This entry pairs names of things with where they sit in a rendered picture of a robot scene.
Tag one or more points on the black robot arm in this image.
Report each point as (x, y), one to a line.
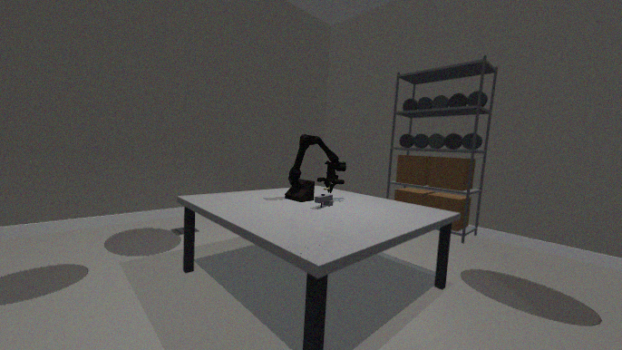
(305, 141)

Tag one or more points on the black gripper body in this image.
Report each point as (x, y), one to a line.
(330, 177)

